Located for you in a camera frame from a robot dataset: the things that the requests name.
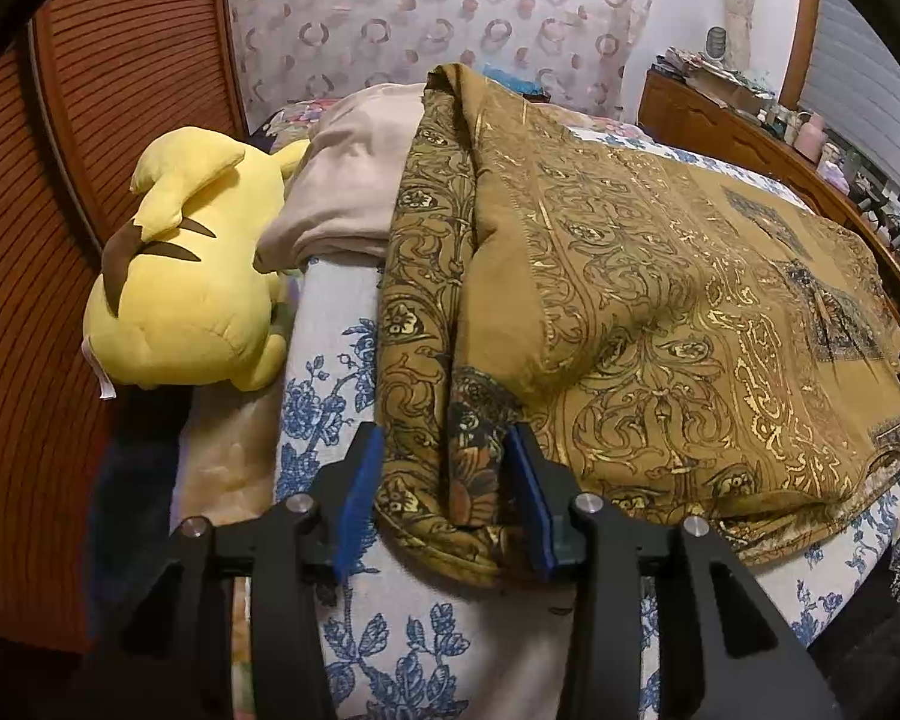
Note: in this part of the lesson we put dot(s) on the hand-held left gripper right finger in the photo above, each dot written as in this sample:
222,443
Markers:
532,502

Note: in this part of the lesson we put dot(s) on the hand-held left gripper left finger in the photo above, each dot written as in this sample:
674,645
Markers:
356,502

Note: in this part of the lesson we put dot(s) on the brown paisley patterned shirt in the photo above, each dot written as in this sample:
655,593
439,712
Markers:
645,300

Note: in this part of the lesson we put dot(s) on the pale yellow blanket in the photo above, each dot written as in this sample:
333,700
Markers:
217,457

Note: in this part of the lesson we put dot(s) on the blue floral bed sheet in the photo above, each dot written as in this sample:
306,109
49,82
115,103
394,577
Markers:
450,645

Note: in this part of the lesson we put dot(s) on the cluster of small bottles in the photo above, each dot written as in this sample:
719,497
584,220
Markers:
870,195

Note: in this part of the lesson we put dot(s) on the dark cloth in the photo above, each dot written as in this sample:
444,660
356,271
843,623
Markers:
135,465

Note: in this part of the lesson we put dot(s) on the pink cup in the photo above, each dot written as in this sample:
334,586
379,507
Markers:
814,139

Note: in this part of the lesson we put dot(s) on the yellow plush toy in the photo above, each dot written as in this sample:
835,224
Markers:
187,300

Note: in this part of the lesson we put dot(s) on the window blinds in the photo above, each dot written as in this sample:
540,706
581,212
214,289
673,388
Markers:
870,75

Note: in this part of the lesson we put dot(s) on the beige blanket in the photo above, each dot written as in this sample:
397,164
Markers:
345,180

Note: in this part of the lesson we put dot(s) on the wooden cabinet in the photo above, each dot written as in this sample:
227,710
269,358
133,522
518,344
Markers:
705,120

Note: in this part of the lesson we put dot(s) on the pile of papers and boxes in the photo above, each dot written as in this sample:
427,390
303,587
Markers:
720,82

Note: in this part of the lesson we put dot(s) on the striped round jar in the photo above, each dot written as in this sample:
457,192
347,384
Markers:
716,43

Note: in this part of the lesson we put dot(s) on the wooden slatted headboard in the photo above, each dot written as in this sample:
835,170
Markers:
30,277

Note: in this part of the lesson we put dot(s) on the beige lace curtain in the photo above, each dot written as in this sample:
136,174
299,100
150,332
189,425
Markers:
739,0

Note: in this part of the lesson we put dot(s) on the blue patterned cloth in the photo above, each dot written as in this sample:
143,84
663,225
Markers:
521,80

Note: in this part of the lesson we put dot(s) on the circle patterned curtain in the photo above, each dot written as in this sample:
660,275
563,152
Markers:
420,15

